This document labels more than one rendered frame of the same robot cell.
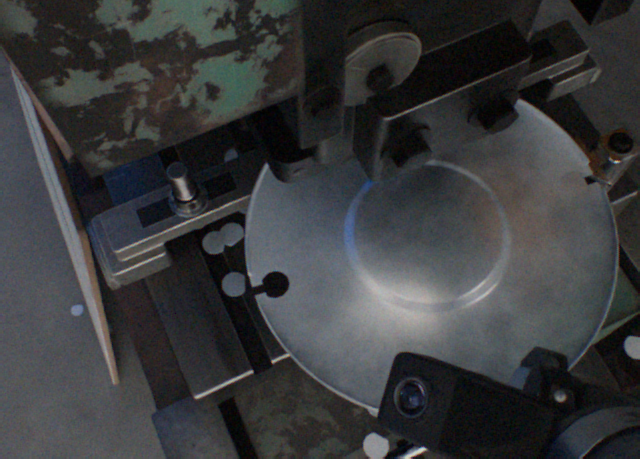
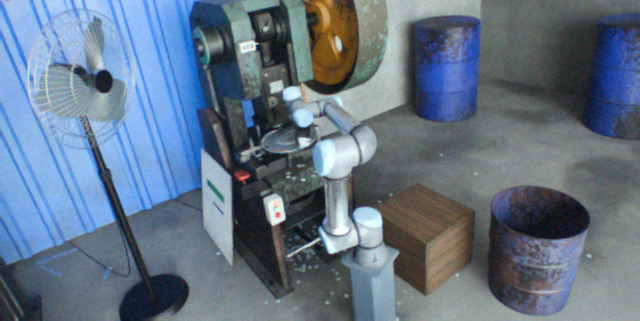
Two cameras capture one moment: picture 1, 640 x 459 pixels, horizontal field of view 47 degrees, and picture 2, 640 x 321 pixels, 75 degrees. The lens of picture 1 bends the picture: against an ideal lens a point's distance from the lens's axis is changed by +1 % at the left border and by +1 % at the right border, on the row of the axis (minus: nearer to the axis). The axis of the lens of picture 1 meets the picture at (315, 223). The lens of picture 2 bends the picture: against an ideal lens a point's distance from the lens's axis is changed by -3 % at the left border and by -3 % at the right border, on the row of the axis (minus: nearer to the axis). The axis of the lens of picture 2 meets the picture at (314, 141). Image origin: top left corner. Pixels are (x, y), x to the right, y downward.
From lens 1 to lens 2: 1.84 m
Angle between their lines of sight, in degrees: 41
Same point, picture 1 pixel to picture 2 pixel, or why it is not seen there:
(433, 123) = (281, 110)
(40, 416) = (210, 276)
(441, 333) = (291, 145)
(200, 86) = (254, 91)
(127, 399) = (235, 268)
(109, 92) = (248, 90)
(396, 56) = (274, 100)
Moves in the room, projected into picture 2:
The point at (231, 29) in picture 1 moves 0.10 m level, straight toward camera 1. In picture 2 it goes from (256, 85) to (261, 91)
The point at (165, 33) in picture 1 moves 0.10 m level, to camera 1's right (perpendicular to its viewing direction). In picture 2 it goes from (252, 85) to (273, 81)
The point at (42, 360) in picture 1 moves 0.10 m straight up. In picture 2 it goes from (209, 265) to (205, 252)
